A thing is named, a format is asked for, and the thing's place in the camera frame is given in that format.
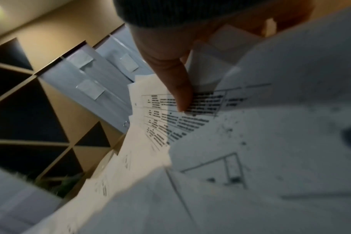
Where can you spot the pile of printed white papers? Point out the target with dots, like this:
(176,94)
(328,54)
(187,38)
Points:
(265,148)

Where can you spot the person's right hand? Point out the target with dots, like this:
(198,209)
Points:
(163,50)

